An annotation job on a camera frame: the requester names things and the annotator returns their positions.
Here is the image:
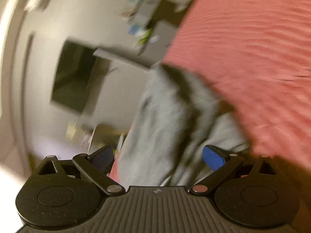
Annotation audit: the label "yellow-legged stool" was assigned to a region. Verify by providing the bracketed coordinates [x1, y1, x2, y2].
[65, 123, 127, 154]

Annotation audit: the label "red ribbed bed sheet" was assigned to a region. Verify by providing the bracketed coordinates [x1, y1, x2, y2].
[109, 0, 311, 179]

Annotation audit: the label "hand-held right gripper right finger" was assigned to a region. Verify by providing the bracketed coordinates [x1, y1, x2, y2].
[190, 144, 278, 196]

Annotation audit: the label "white plastic bottle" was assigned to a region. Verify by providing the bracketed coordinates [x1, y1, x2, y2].
[128, 24, 142, 36]

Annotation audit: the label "grey pants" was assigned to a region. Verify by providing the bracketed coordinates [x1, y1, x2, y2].
[109, 64, 252, 187]

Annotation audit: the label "grey dresser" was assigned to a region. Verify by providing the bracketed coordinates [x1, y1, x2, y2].
[92, 0, 179, 70]

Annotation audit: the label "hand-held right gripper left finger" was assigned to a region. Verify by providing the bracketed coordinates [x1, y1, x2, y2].
[36, 144, 124, 196]

